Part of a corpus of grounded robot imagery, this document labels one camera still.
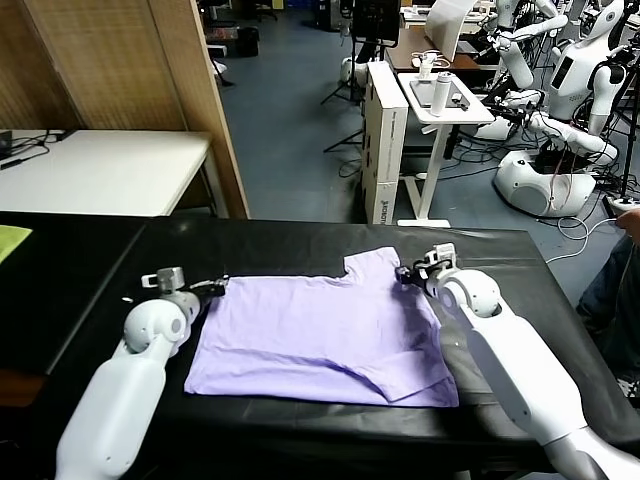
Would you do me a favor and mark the bamboo folding screen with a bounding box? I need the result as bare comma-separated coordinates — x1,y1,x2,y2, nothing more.
0,0,250,221

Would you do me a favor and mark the white handheld controller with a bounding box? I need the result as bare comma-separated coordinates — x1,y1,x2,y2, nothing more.
604,195,639,214

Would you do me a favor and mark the lavender T-shirt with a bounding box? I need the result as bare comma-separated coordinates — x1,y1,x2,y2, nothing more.
183,246,460,409

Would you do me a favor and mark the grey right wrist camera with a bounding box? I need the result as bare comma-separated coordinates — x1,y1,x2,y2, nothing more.
423,243,457,270

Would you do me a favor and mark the grey tablet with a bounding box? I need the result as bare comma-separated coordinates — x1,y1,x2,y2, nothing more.
409,79,470,110

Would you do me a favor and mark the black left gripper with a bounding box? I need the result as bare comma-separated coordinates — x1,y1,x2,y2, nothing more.
188,275,230,301

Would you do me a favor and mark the black monitor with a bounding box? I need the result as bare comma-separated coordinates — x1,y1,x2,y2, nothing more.
351,0,402,50

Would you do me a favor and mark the yellow-green cloth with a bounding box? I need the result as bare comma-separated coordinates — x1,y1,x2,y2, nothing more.
0,225,34,265

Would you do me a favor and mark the black cable with adapter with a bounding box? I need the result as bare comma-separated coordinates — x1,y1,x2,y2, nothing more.
0,129,76,173

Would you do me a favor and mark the brown wooden desk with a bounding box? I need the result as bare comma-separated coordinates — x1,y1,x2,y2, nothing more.
384,27,503,76

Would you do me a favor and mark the small white desk gadget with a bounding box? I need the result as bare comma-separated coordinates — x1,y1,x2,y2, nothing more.
411,52,450,81

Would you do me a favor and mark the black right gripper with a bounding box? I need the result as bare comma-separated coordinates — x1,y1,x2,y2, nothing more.
394,258,434,291

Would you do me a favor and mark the white floor cable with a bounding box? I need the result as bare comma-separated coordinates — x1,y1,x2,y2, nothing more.
544,207,624,266

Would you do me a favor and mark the black tripod stand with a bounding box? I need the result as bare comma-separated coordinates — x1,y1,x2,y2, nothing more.
320,39,370,109

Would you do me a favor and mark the white bottle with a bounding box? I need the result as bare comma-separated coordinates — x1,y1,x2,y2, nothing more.
431,72,453,119

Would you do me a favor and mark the person's leg in blue jeans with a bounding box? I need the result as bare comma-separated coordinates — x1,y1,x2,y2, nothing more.
577,232,640,381

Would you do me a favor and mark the white mobile stand desk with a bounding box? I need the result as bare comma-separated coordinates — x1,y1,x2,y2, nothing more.
397,73,497,229

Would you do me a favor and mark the black camera tripod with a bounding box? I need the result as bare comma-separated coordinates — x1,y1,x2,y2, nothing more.
608,64,640,206

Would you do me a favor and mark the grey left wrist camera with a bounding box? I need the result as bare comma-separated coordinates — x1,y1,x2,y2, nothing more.
141,267,186,292

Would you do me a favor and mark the white rectangular table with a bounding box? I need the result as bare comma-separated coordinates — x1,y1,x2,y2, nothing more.
0,129,229,219

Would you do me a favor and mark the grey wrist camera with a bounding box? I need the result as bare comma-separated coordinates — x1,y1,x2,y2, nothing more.
141,267,186,292
423,243,457,270

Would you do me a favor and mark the tall white cardboard box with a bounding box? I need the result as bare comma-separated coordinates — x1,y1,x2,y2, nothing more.
362,62,410,226

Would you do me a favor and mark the black plastic table cover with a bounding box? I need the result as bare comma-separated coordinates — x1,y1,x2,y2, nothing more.
37,217,634,474

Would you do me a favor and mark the white humanoid robot with base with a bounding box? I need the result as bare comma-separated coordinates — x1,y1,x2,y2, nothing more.
473,0,629,219

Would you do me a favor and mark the white curved panel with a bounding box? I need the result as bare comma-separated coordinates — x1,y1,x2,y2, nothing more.
424,0,480,65

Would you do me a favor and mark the black trash bin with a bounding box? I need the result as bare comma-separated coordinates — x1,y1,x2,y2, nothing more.
235,27,261,59

